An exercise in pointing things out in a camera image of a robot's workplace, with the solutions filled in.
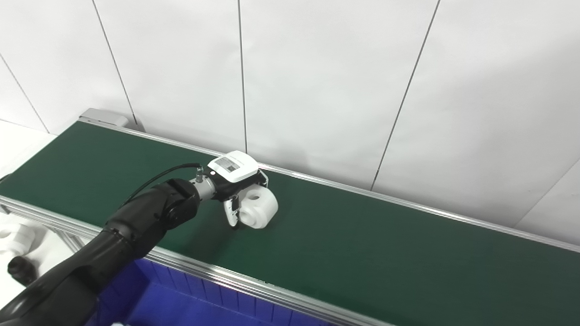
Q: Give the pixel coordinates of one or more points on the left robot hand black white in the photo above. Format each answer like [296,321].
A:
[233,170]

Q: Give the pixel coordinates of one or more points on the white plastic part with hole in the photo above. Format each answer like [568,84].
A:
[260,208]

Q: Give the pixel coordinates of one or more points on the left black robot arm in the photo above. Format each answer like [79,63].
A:
[122,240]

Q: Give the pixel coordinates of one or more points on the blue plastic bin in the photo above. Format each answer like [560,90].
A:
[172,303]

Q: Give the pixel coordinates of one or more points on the black plastic part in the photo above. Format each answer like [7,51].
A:
[21,270]

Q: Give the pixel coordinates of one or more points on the green conveyor belt aluminium frame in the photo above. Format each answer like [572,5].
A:
[362,240]

